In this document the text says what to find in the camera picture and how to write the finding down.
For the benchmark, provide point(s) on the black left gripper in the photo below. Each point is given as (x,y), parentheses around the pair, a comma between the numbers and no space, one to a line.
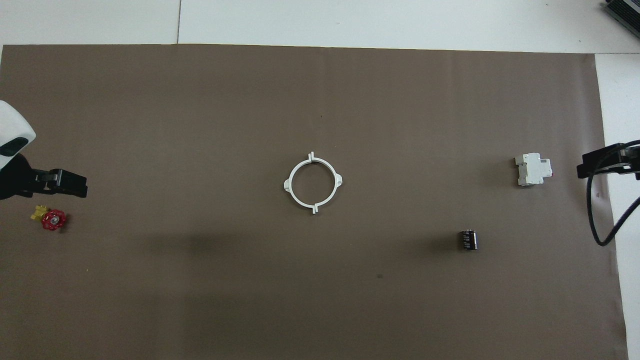
(17,180)

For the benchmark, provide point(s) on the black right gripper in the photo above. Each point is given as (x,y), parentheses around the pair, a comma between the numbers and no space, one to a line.
(632,160)

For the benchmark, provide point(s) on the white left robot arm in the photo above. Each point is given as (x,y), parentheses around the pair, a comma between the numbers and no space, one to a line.
(10,130)

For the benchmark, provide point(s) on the red and yellow valve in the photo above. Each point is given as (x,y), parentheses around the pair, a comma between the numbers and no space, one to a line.
(54,220)

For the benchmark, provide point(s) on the white circuit breaker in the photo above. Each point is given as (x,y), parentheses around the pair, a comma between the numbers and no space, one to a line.
(532,170)

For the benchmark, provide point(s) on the black cylindrical capacitor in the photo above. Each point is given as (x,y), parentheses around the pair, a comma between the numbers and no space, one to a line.
(468,240)

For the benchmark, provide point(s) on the grey ribbed device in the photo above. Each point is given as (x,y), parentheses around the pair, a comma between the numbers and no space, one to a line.
(625,11)

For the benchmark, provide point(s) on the brown paper mat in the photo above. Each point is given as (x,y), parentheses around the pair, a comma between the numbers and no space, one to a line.
(320,300)

